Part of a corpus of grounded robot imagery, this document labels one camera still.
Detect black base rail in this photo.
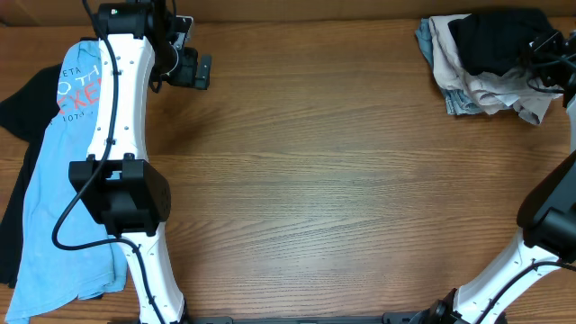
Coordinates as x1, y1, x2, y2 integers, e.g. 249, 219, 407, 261
107, 311, 433, 324

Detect beige folded shorts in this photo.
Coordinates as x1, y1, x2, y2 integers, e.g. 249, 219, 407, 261
428, 14, 560, 125

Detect black t-shirt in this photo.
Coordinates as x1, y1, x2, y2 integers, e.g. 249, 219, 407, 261
448, 8, 554, 77
1, 62, 63, 288

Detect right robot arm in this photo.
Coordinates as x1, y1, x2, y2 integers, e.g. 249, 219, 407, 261
411, 30, 575, 324

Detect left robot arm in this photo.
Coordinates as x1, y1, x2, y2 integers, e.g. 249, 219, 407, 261
51, 0, 212, 324

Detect folded blue jeans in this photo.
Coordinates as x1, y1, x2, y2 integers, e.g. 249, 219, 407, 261
415, 18, 483, 116

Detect light blue t-shirt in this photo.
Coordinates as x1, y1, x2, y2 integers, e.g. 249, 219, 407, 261
5, 40, 127, 323

